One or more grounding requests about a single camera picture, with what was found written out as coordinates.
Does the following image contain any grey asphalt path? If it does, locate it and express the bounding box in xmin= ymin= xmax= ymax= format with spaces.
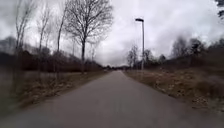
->
xmin=0 ymin=69 xmax=224 ymax=128

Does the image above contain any large bare tree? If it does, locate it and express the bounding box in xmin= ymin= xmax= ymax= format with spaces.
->
xmin=63 ymin=0 xmax=114 ymax=75

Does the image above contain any row of thin bare trees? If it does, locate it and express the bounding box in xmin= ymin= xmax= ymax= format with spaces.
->
xmin=11 ymin=0 xmax=68 ymax=82

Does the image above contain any distant row of trees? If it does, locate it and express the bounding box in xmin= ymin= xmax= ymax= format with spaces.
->
xmin=126 ymin=34 xmax=224 ymax=71

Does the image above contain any tall street lamp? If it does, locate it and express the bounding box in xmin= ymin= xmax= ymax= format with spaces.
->
xmin=134 ymin=17 xmax=146 ymax=72

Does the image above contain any dry grass verge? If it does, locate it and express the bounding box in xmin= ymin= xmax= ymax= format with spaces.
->
xmin=0 ymin=69 xmax=110 ymax=115

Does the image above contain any dark hedge of bushes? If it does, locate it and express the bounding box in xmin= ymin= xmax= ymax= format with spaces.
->
xmin=0 ymin=49 xmax=105 ymax=74

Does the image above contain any dry grass slope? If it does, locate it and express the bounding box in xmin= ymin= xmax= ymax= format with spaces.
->
xmin=123 ymin=64 xmax=224 ymax=116

